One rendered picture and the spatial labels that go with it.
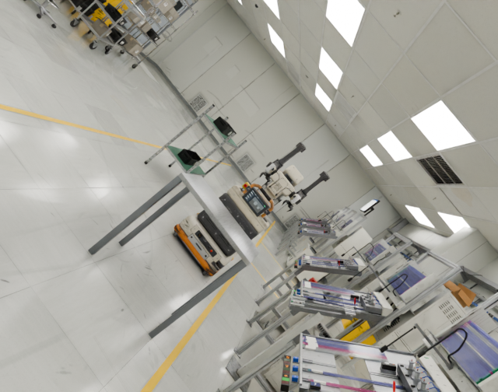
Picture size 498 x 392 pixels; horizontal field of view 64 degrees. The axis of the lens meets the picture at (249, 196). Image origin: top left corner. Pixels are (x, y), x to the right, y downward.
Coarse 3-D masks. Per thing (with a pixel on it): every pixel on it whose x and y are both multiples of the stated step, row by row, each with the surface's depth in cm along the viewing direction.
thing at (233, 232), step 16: (192, 176) 263; (160, 192) 247; (192, 192) 243; (208, 192) 270; (144, 208) 248; (160, 208) 290; (208, 208) 242; (224, 208) 279; (128, 224) 251; (144, 224) 292; (224, 224) 248; (128, 240) 294; (240, 240) 255; (240, 256) 239; (224, 272) 283; (208, 288) 242; (192, 304) 244
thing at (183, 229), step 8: (192, 216) 397; (184, 224) 394; (192, 224) 393; (200, 224) 400; (184, 232) 395; (184, 240) 394; (192, 240) 393; (192, 248) 393; (200, 248) 392; (216, 248) 393; (200, 256) 392; (208, 256) 391; (224, 256) 396; (232, 256) 422; (200, 264) 395; (208, 264) 391; (216, 264) 391; (224, 264) 391; (208, 272) 391; (216, 272) 403
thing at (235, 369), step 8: (304, 320) 309; (312, 320) 302; (320, 320) 301; (296, 328) 304; (304, 328) 303; (288, 336) 305; (272, 344) 313; (280, 344) 306; (264, 352) 308; (272, 352) 307; (232, 360) 320; (256, 360) 309; (264, 360) 308; (232, 368) 311; (240, 368) 314; (248, 368) 310; (232, 376) 303; (240, 376) 311; (248, 384) 316
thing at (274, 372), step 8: (312, 328) 357; (280, 336) 402; (288, 352) 345; (296, 352) 336; (280, 360) 341; (336, 360) 341; (344, 360) 368; (272, 368) 339; (280, 368) 338; (336, 368) 332; (352, 368) 376; (272, 376) 339; (280, 376) 338; (272, 384) 339; (280, 384) 339; (344, 384) 331; (352, 384) 332
